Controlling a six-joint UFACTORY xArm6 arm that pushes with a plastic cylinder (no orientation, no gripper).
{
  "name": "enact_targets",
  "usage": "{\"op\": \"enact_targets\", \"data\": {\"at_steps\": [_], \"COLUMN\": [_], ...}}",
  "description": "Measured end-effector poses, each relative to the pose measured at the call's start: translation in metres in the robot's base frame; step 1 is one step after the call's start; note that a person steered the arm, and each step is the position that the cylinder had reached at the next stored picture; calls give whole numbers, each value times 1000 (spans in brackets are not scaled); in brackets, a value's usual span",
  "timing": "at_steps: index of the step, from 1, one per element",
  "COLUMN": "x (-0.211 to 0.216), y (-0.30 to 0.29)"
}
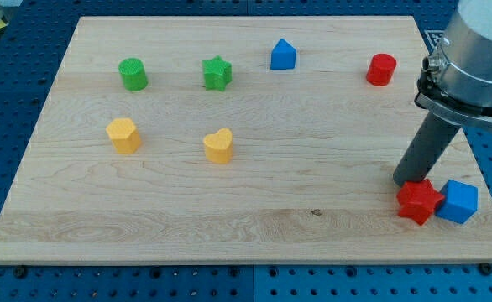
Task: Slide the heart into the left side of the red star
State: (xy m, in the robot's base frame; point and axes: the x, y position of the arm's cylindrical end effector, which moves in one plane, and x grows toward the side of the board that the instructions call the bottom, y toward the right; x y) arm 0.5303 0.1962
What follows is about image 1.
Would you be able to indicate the green cylinder block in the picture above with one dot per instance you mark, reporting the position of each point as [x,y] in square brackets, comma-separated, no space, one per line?
[133,74]

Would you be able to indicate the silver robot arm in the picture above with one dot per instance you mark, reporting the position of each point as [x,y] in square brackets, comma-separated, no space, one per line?
[456,78]

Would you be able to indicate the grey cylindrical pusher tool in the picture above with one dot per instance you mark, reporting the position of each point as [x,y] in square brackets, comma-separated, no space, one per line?
[429,143]

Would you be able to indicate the yellow heart block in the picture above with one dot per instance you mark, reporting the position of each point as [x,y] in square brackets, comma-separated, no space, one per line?
[218,146]

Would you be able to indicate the blue cube block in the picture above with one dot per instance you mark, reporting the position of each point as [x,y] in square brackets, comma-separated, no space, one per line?
[460,203]

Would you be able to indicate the yellow hexagon block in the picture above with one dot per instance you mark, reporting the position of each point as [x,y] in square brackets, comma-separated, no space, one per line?
[124,135]

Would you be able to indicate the red cylinder block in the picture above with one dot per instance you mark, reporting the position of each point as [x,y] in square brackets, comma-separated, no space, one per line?
[381,69]

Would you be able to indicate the wooden board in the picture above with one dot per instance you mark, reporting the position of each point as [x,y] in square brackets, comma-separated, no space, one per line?
[314,150]

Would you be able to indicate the green star block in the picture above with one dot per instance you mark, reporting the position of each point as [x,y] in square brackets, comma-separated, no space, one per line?
[217,73]

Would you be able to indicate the red star block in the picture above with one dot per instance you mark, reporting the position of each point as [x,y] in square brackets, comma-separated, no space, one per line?
[418,201]

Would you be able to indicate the blue triangle block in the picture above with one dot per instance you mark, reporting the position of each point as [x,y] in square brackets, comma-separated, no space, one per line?
[283,56]

